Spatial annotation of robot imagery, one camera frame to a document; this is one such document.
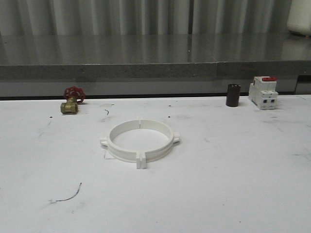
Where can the white half-ring pipe clamp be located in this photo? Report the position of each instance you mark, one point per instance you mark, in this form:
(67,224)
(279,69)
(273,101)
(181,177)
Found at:
(127,155)

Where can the dark cylindrical capacitor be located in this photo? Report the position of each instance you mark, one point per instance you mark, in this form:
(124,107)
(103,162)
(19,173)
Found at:
(233,95)

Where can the brass valve red handwheel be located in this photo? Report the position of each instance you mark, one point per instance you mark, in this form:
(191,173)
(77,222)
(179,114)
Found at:
(73,96)

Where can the white container in background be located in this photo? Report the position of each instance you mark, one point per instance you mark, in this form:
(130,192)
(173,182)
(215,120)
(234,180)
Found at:
(299,19)

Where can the white circuit breaker red switch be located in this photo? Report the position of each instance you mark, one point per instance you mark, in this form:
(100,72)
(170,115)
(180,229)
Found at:
(262,92)

